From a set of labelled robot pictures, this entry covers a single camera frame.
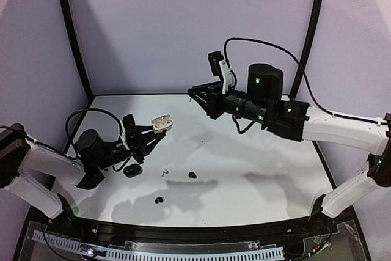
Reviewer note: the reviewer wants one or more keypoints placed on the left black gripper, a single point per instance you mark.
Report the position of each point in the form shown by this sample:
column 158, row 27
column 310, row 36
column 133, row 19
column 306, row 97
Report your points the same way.
column 137, row 146

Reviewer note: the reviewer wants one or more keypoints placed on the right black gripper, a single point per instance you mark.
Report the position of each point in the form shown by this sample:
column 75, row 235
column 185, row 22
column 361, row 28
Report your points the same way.
column 215, row 102

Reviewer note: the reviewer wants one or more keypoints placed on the white earbud charging case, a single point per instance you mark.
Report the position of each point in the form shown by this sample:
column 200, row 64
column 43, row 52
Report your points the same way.
column 162, row 123

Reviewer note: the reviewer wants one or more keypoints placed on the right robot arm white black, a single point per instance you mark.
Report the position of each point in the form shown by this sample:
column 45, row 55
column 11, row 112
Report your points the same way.
column 298, row 121

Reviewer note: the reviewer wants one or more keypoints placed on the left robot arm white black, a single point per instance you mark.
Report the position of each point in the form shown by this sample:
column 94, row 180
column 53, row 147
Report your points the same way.
column 21, row 153

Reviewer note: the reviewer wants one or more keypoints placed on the black earbud charging case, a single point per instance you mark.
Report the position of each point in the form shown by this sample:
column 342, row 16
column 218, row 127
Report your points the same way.
column 132, row 170

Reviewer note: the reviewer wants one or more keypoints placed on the black earbud center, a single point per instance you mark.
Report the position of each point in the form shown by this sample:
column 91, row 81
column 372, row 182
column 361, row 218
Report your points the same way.
column 192, row 175

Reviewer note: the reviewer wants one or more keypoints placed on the black earbud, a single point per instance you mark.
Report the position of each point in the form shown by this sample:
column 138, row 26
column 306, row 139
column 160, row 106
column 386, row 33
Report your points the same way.
column 159, row 200
column 192, row 175

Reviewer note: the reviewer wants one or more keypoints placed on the black earbud front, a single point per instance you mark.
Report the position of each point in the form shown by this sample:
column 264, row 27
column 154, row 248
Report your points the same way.
column 159, row 200

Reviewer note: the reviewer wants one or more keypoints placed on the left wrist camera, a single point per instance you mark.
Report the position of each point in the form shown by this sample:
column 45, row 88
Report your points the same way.
column 128, row 126

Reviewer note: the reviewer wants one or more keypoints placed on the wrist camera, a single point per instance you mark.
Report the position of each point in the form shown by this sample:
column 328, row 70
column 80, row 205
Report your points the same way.
column 220, row 68
column 128, row 126

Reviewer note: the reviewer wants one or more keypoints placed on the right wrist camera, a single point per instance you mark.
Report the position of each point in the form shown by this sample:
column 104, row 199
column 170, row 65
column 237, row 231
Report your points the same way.
column 220, row 68

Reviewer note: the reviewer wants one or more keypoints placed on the black front aluminium rail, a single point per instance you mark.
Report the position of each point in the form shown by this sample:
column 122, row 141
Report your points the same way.
column 280, row 231

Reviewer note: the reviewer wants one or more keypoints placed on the white slotted cable duct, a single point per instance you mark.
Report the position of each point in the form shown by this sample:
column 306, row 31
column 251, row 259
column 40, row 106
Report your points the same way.
column 158, row 251

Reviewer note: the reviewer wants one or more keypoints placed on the right black frame post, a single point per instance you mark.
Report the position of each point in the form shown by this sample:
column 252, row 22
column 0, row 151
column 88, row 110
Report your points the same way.
column 306, row 49

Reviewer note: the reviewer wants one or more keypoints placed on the black frame post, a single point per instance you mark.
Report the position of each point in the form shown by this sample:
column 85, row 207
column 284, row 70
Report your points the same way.
column 306, row 49
column 75, row 48

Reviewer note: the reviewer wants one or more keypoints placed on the left black frame post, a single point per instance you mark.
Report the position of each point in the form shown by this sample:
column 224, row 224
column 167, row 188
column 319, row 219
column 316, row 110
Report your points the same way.
column 75, row 48

